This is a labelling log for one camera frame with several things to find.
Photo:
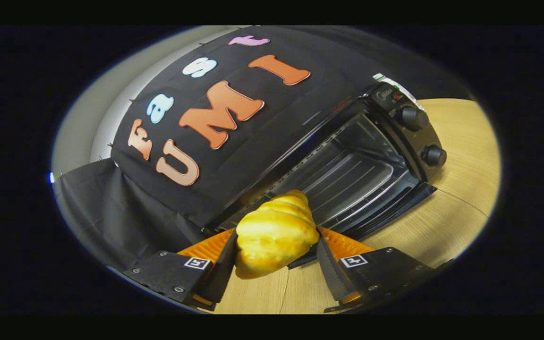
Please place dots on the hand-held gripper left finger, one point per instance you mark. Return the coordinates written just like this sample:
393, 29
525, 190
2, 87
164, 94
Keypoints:
220, 274

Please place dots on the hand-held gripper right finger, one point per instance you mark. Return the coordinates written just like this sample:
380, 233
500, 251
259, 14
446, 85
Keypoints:
333, 269

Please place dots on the golden croissant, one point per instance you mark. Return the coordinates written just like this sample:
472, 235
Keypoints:
274, 236

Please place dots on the black toaster oven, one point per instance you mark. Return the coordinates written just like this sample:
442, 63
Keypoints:
357, 174

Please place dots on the black backdrop cloth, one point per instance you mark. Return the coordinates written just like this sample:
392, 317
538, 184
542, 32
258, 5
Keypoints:
253, 141

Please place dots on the white bottle with green label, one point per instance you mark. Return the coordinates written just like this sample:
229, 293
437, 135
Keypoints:
385, 79

